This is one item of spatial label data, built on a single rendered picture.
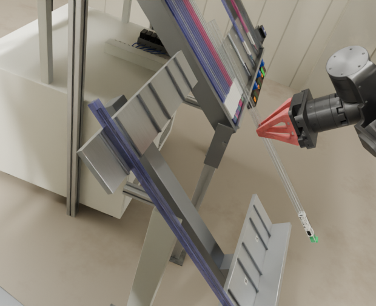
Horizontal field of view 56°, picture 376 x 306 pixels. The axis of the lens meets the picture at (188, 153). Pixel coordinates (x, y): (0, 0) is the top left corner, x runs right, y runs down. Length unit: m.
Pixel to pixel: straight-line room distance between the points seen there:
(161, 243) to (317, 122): 0.39
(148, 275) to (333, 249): 1.30
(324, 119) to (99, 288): 1.15
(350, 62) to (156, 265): 0.56
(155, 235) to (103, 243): 0.89
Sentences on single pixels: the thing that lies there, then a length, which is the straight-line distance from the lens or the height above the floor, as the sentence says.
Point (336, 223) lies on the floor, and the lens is 2.14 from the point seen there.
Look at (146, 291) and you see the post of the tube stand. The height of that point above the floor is 0.53.
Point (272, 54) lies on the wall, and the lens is 3.05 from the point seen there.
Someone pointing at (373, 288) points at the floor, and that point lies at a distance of 2.01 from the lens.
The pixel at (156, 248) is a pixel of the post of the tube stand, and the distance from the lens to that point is 0.77.
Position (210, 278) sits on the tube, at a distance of 0.61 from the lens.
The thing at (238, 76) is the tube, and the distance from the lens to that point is 0.62.
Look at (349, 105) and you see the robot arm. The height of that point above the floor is 1.12.
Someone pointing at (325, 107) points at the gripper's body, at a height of 1.10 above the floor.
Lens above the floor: 1.37
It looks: 41 degrees down
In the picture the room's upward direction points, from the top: 18 degrees clockwise
